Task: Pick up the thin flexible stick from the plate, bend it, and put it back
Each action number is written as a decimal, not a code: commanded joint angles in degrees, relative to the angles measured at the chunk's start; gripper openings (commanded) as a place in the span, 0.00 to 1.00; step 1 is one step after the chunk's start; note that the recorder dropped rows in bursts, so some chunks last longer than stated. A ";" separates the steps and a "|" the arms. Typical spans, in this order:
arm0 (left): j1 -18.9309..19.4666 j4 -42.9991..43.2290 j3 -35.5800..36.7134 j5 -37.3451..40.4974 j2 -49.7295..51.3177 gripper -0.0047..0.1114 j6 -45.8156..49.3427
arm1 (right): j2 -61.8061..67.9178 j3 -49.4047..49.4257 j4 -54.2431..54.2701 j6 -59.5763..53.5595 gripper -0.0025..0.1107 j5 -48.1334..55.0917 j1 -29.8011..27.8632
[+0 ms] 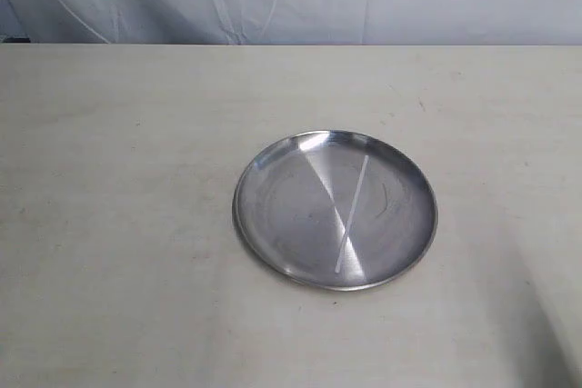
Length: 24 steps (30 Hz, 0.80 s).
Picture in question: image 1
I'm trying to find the round stainless steel plate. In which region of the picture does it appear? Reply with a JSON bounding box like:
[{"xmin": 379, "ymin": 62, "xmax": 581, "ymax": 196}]
[{"xmin": 232, "ymin": 130, "xmax": 438, "ymax": 292}]

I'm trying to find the translucent white plastic straw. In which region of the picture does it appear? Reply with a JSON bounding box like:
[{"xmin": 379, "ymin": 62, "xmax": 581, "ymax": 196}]
[{"xmin": 335, "ymin": 154, "xmax": 369, "ymax": 274}]

